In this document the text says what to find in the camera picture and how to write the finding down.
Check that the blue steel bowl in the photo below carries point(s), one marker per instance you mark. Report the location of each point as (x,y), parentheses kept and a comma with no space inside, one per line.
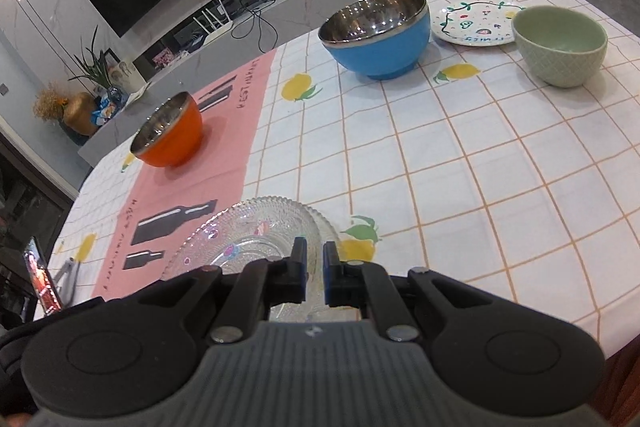
(380,52)

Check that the green potted plant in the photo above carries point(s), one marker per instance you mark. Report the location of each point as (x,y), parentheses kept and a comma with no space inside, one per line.
(97,67)

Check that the green ceramic bowl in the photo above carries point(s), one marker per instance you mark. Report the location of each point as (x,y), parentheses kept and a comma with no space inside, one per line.
(555,62)

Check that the dried flower bunch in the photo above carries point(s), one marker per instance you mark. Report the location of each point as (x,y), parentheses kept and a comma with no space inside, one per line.
(47,104)

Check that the pink picture frame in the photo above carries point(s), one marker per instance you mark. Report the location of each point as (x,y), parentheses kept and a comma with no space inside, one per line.
(161,58)

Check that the blue snack bag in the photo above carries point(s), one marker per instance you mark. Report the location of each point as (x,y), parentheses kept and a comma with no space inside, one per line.
(107,107)

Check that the clear glass plate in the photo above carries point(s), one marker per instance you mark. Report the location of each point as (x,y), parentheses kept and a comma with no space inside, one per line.
(250,232)

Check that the gold vase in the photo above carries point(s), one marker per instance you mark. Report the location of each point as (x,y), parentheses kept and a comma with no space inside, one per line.
(80,114)

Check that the white printed vase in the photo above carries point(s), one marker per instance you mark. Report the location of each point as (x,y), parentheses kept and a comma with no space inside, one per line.
(127,77)

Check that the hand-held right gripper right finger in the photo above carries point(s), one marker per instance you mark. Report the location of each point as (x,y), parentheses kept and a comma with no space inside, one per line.
(330,259)

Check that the white painted plate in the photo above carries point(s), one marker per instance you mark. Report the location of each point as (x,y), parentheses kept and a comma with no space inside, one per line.
(475,29)

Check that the orange steel bowl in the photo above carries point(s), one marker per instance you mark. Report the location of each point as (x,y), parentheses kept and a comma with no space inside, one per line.
(172,147)

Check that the lemon print checked tablecloth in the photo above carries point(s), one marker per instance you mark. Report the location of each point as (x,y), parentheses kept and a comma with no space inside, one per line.
(450,182)

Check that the phone with lit screen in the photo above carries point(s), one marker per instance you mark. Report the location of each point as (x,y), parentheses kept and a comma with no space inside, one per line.
(40,277)

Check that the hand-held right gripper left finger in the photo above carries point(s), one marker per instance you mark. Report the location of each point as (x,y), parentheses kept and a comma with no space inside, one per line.
(300,252)

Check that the white router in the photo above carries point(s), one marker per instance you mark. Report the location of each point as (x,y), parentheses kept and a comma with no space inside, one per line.
(217,32)

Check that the grey marble media console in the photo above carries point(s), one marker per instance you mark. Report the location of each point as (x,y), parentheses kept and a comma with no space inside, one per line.
(310,2)

